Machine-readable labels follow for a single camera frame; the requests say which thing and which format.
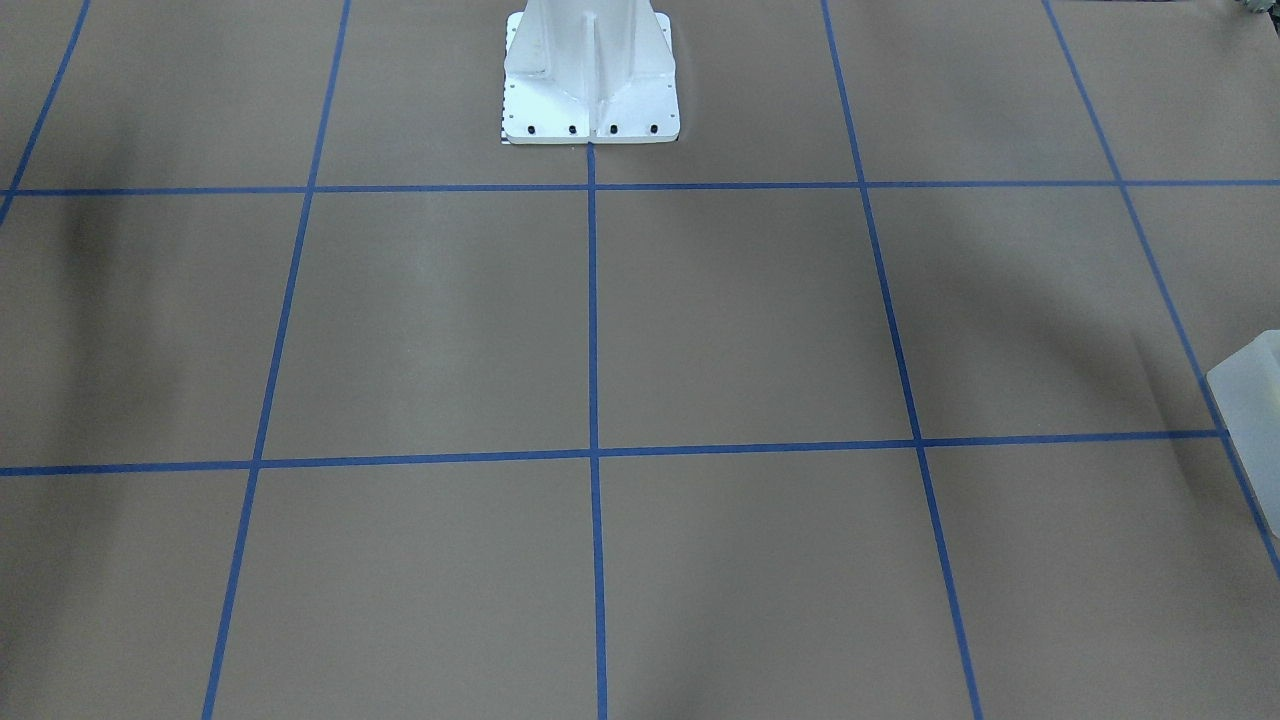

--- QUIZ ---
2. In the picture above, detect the clear plastic storage box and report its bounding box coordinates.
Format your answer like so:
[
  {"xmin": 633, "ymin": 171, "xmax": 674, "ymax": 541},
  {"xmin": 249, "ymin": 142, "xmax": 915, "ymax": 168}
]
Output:
[{"xmin": 1207, "ymin": 329, "xmax": 1279, "ymax": 537}]

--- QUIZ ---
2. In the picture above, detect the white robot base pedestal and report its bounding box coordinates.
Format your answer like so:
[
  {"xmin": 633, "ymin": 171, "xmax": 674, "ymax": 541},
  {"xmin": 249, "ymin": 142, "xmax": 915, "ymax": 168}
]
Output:
[{"xmin": 500, "ymin": 1, "xmax": 682, "ymax": 145}]

